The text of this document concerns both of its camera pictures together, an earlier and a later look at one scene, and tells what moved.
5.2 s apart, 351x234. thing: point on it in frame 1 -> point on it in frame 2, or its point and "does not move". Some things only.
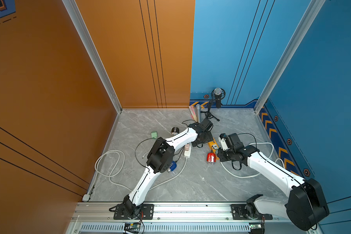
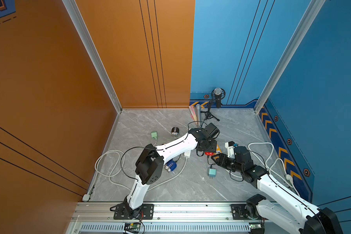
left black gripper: (208, 137) -> (213, 146)
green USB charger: (154, 135) does not move
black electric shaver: (175, 131) does not move
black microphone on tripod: (217, 95) does not move
